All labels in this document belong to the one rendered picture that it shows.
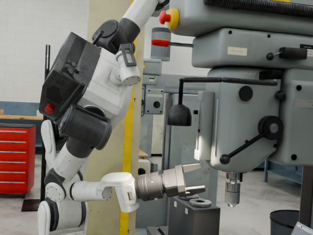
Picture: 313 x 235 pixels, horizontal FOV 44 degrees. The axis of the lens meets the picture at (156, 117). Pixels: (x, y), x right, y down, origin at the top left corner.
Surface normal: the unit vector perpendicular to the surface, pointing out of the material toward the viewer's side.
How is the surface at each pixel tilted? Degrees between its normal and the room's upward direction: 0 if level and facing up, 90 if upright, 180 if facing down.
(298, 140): 90
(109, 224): 90
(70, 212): 81
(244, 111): 90
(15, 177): 90
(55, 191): 111
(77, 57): 58
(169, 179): 38
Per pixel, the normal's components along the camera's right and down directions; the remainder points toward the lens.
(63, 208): 0.61, -0.08
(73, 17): 0.26, 0.07
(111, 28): -0.40, -0.47
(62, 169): -0.41, 0.39
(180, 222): -0.92, -0.03
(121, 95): 0.55, -0.46
